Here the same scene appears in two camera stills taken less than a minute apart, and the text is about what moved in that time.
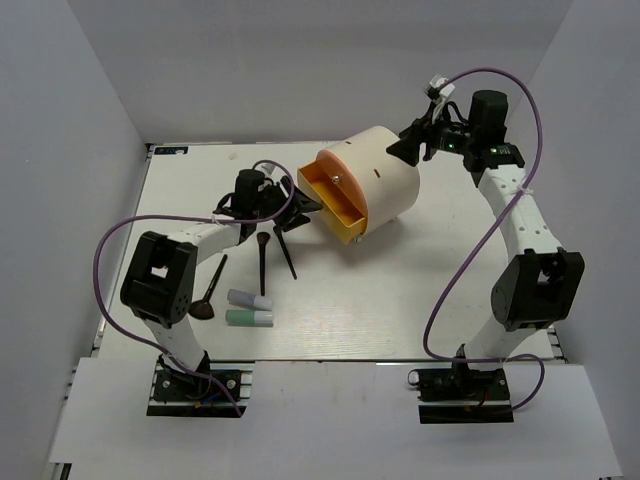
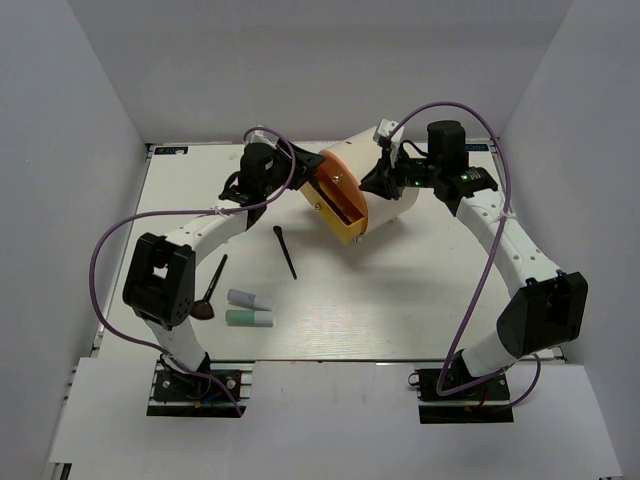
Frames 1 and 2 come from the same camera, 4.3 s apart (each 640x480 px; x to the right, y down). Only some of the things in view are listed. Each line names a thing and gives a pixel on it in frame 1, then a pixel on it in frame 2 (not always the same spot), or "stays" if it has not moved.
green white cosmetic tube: (249, 318) stays
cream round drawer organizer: (390, 184) stays
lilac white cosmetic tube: (249, 300) stays
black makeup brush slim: (285, 249) stays
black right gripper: (421, 131) to (383, 180)
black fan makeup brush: (203, 310) stays
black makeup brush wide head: (262, 238) to (316, 188)
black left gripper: (300, 204) to (307, 164)
